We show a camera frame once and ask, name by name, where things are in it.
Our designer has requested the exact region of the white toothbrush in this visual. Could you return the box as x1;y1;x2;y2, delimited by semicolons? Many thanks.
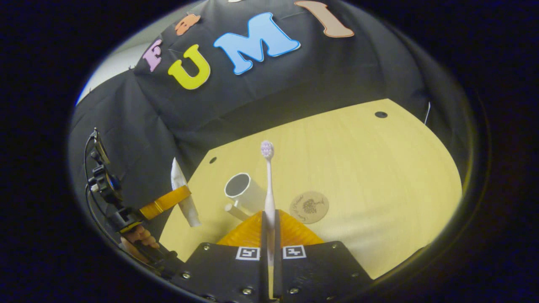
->
260;140;277;295

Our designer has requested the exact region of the black backdrop cloth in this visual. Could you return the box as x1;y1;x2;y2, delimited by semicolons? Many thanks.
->
68;0;472;253

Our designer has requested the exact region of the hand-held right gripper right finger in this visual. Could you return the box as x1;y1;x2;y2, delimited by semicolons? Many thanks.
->
273;209;374;303

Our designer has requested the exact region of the white cup with wooden handle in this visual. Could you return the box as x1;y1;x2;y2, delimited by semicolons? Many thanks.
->
224;172;270;222

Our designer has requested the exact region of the white toothpaste tube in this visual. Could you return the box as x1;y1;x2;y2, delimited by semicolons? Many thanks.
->
170;157;202;228

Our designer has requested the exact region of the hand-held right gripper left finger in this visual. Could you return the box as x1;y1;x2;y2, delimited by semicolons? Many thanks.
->
170;210;269;303

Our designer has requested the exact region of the round wooden coaster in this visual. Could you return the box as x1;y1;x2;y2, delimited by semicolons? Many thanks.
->
289;191;330;224

